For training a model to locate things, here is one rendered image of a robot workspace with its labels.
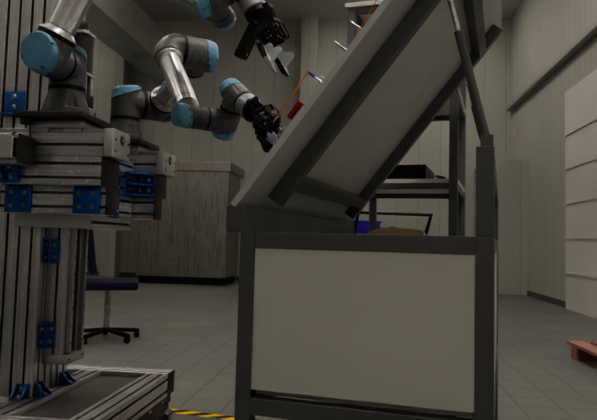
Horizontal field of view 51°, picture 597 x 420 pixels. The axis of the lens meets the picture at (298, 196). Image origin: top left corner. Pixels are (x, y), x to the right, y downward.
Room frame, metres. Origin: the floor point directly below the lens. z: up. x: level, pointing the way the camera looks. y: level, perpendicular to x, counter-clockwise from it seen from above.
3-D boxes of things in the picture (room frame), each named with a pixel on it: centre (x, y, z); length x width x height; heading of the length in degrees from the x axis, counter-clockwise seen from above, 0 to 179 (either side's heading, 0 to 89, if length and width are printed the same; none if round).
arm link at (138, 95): (2.50, 0.71, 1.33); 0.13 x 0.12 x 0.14; 123
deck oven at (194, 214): (11.14, 1.90, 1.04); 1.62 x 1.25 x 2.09; 84
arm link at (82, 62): (2.00, 0.77, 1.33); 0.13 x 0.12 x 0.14; 174
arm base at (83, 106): (2.01, 0.77, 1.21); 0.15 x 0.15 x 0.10
